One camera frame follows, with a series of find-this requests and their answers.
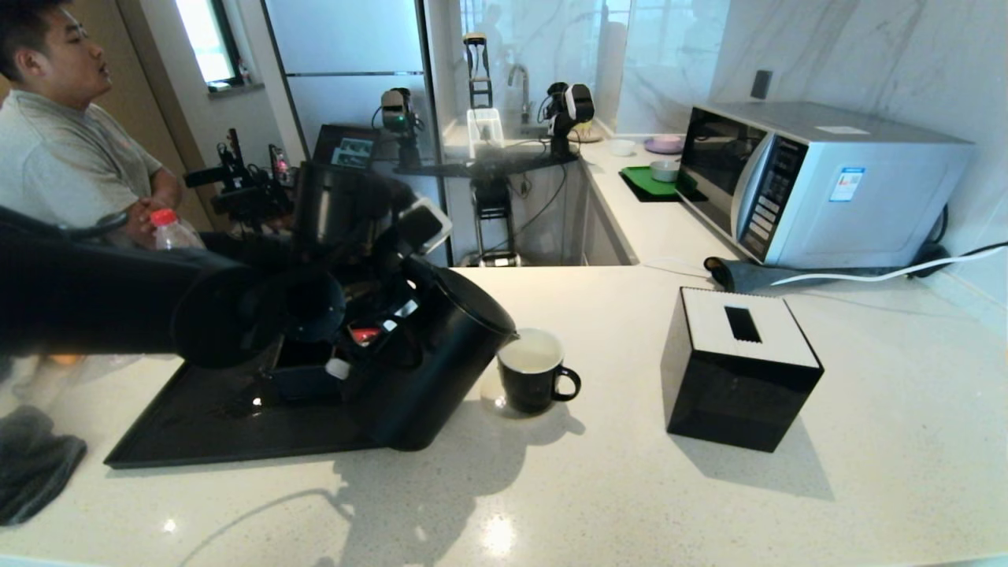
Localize silver microwave oven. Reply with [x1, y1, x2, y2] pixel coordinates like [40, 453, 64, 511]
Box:
[679, 101, 975, 271]

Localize black tissue box white lid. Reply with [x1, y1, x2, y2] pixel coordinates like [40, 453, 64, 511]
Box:
[660, 287, 825, 454]

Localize black laptop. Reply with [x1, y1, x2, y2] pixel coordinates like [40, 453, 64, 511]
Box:
[313, 124, 383, 170]

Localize black handheld teleoperation rig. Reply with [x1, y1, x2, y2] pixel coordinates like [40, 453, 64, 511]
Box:
[184, 128, 298, 233]

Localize black power cable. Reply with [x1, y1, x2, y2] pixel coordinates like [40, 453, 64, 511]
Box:
[906, 206, 1008, 272]

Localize black compartment organizer box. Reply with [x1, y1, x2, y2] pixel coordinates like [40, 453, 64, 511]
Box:
[264, 346, 351, 406]

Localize black teleoperation rig stand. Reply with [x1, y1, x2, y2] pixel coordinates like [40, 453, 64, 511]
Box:
[394, 150, 581, 269]

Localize silver refrigerator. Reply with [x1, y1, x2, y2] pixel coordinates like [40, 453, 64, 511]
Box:
[260, 0, 454, 265]

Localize black electric kettle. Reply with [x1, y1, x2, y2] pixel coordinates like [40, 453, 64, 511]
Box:
[346, 256, 521, 452]

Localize white wire rack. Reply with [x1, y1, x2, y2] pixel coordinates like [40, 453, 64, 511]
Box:
[467, 109, 506, 161]

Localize white power cable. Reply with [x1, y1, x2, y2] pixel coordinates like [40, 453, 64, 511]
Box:
[769, 244, 1008, 289]

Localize black white-edged wrist camera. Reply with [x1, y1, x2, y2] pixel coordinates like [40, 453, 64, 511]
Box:
[396, 197, 454, 257]

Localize black rectangular serving tray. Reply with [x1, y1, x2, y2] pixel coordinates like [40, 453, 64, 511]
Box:
[104, 358, 395, 470]

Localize dark grey folded cloth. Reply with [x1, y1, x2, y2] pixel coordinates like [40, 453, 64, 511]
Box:
[0, 405, 87, 526]

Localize white kitchen cabinet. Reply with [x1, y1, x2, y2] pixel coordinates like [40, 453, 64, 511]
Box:
[567, 161, 640, 269]

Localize black upright frame device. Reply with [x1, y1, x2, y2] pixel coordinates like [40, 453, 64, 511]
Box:
[464, 33, 494, 111]

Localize chrome kitchen faucet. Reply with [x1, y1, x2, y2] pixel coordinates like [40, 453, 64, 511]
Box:
[508, 65, 533, 127]

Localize person in grey t-shirt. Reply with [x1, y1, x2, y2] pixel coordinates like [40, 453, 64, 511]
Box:
[0, 0, 186, 249]

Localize round translucent coaster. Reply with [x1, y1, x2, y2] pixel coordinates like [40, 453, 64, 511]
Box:
[482, 370, 552, 421]

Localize clear water bottle red cap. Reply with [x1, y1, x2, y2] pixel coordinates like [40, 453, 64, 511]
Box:
[150, 208, 207, 253]

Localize black leader arm with cables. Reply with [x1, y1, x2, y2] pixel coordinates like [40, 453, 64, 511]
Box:
[543, 82, 596, 158]

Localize window with dark frame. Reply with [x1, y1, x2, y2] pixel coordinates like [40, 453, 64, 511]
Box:
[173, 0, 246, 97]

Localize green plastic tray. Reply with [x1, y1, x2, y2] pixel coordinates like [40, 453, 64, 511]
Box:
[618, 165, 707, 205]

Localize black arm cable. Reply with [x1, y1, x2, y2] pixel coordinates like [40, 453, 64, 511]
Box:
[0, 206, 131, 242]

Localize black mug white inside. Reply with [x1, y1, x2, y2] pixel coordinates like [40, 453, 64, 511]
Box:
[497, 328, 582, 415]

